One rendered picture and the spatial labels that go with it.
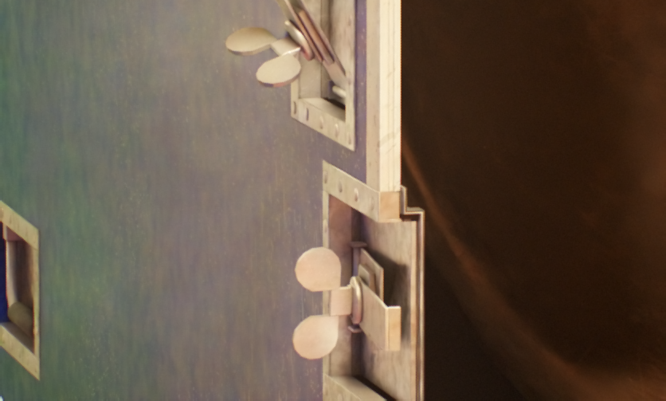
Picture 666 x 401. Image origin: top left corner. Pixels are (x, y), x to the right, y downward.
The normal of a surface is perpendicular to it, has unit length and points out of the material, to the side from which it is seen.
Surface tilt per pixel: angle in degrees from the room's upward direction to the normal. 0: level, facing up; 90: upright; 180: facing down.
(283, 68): 27
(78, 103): 90
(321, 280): 105
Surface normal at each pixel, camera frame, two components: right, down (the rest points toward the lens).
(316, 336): 0.29, 0.40
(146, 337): -0.97, 0.04
